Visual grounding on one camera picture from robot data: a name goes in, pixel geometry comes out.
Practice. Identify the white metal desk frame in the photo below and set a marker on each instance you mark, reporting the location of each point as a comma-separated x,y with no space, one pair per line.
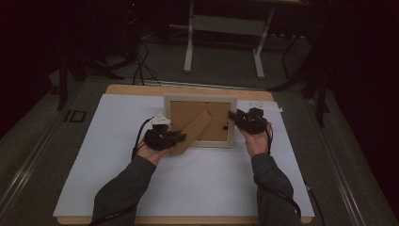
226,25

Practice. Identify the metal floor rail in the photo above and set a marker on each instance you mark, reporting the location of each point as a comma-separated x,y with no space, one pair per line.
28,166
204,85
338,169

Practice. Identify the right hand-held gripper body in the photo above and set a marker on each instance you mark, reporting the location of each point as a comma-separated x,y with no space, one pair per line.
254,122

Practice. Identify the wooden picture frame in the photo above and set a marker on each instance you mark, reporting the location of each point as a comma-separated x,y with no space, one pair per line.
216,125

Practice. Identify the person's right hand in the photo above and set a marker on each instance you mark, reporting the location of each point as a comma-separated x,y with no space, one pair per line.
258,144

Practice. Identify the black metal stand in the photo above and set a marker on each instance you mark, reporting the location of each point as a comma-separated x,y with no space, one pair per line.
62,81
321,94

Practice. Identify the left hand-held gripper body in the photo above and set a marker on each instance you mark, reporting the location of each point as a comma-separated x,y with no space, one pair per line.
160,138

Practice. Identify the white table sheet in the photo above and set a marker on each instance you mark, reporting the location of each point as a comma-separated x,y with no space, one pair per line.
204,188

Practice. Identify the black floor socket box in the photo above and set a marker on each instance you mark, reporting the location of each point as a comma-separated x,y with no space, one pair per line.
75,116

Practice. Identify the person's left hand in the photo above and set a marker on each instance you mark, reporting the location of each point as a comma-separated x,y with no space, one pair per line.
152,155

